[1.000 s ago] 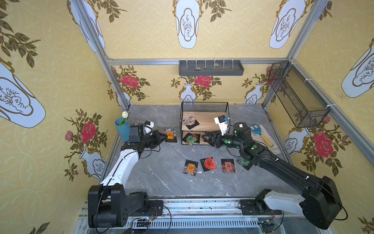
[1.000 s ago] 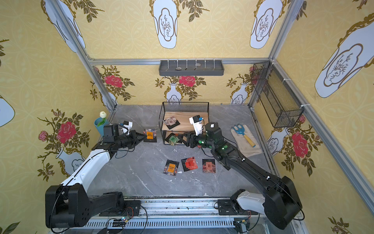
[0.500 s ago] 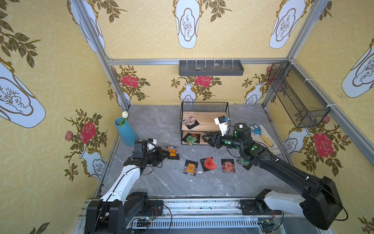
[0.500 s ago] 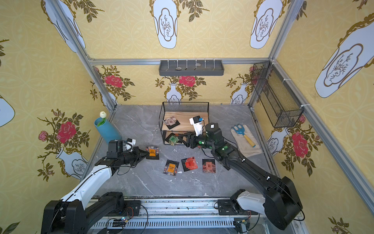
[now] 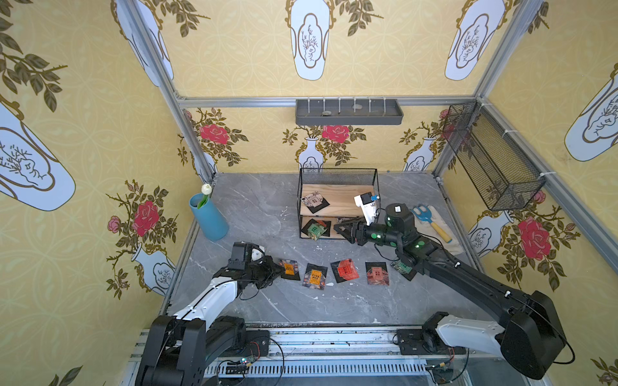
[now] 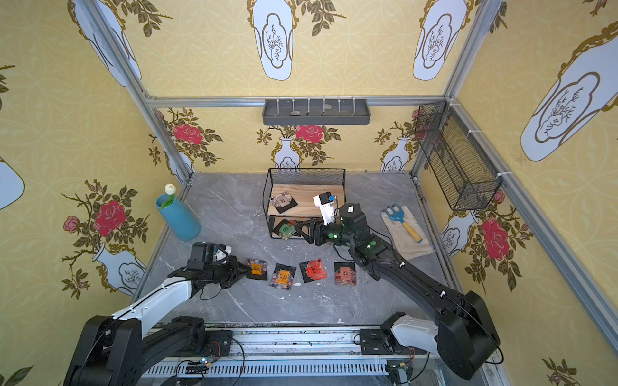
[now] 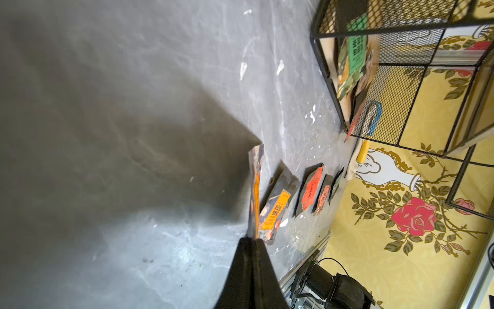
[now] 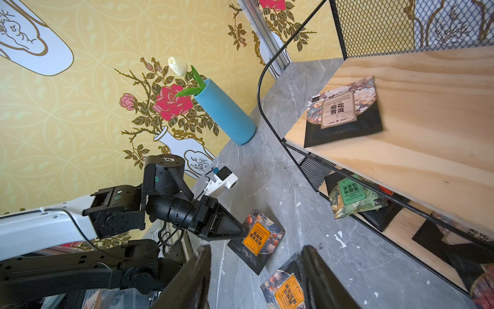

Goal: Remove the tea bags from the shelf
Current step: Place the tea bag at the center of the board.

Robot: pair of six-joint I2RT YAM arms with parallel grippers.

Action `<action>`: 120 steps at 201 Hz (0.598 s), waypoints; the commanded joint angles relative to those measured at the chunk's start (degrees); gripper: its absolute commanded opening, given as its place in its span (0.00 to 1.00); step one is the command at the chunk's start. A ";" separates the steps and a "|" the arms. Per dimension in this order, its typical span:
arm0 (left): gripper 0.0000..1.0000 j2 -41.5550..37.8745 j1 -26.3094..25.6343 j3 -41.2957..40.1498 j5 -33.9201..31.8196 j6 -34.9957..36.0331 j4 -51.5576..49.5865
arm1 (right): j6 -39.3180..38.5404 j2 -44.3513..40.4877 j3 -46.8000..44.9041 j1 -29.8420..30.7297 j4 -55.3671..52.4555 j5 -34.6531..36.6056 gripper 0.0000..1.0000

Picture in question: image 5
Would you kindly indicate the orange black tea bag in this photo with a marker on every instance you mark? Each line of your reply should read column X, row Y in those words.
column 290, row 269
column 315, row 277

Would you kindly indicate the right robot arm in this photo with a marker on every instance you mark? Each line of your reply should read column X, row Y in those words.
column 524, row 329

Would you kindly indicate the beige cloth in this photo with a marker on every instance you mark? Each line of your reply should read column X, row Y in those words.
column 455, row 247

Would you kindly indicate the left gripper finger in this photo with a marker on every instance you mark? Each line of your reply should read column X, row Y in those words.
column 275, row 267
column 273, row 276

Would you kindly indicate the black wire two-tier shelf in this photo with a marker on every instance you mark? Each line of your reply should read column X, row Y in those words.
column 338, row 186

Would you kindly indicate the blue yellow hand rake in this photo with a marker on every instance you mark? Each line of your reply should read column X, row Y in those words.
column 424, row 215

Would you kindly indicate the blue cylindrical vase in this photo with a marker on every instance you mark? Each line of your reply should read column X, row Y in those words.
column 211, row 221

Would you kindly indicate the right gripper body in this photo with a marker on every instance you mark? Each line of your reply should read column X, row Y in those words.
column 360, row 232

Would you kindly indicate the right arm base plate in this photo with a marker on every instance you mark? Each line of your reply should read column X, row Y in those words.
column 419, row 341

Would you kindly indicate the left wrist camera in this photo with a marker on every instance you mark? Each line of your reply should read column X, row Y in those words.
column 257, row 252

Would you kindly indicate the red house tea bag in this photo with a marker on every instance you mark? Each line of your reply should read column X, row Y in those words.
column 377, row 273

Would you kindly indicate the black mesh wall basket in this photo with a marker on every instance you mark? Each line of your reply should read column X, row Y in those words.
column 504, row 176

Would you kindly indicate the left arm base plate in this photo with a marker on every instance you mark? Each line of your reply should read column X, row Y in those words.
column 256, row 344

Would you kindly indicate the beige illustrated tea bag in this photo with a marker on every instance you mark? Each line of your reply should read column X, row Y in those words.
column 315, row 202

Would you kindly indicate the grey wall tray shelf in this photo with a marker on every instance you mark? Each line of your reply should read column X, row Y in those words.
column 348, row 111

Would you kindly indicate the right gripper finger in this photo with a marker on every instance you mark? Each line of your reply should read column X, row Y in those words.
column 348, row 226
column 351, row 237

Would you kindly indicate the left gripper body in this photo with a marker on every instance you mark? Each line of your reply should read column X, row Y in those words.
column 265, row 269

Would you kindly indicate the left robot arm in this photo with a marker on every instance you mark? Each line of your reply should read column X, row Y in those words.
column 180, row 347

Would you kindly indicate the red label tea bag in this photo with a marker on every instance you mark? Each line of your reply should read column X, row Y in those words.
column 344, row 270

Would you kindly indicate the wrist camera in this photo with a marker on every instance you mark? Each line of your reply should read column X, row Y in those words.
column 369, row 204
column 257, row 252

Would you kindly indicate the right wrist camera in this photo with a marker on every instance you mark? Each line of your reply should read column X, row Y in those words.
column 369, row 204

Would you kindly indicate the white tulip flower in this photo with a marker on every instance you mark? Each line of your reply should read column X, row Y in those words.
column 206, row 191

